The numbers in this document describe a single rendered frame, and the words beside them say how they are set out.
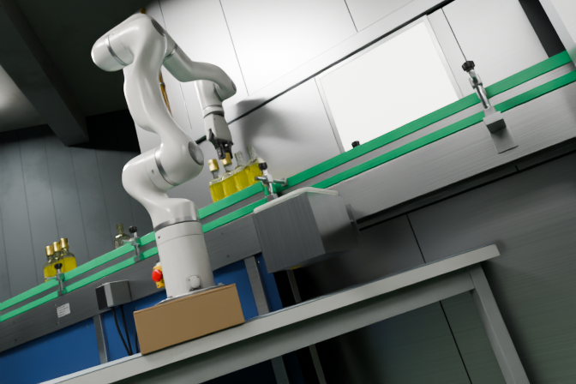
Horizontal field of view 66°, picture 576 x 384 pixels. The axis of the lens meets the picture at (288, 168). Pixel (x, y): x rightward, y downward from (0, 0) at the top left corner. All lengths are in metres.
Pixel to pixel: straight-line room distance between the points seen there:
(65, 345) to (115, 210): 2.13
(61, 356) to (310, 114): 1.38
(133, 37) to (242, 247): 0.69
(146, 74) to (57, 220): 2.97
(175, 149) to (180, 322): 0.43
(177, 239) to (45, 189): 3.19
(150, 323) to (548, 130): 1.03
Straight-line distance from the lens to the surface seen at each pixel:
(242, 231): 1.40
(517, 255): 1.45
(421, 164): 1.27
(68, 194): 4.21
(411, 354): 1.55
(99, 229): 4.07
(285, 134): 1.66
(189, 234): 1.15
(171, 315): 1.07
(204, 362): 1.12
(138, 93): 1.30
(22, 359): 2.36
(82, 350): 2.02
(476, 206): 1.45
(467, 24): 1.58
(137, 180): 1.24
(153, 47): 1.34
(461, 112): 1.30
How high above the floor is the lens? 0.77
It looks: 16 degrees up
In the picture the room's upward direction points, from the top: 17 degrees counter-clockwise
